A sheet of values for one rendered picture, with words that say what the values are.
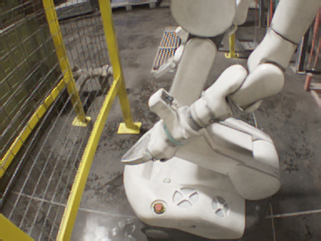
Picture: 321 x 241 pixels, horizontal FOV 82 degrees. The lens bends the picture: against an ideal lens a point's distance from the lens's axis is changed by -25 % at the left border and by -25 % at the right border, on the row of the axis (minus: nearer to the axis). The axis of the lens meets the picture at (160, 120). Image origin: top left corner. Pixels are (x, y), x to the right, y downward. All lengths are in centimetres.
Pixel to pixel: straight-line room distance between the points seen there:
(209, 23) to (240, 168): 50
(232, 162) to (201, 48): 40
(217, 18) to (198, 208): 60
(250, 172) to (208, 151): 19
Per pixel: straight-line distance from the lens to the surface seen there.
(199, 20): 54
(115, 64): 140
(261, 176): 88
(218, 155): 78
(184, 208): 81
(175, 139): 50
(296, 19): 40
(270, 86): 42
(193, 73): 64
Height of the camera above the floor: 108
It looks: 40 degrees down
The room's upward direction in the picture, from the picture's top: 8 degrees counter-clockwise
